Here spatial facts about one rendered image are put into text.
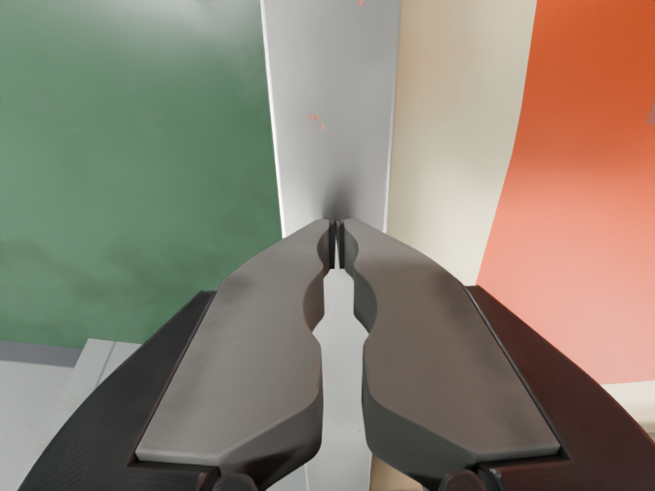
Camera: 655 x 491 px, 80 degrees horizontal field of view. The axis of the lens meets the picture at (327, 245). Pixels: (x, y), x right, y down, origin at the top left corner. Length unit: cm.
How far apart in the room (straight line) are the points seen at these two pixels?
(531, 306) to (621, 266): 4
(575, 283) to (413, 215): 9
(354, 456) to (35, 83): 156
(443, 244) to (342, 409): 9
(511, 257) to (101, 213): 181
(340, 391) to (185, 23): 128
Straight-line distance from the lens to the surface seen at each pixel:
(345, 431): 22
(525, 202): 19
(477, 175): 18
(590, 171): 20
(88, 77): 157
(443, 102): 17
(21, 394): 290
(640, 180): 22
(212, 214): 175
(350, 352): 18
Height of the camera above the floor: 128
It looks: 45 degrees down
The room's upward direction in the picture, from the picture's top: 179 degrees clockwise
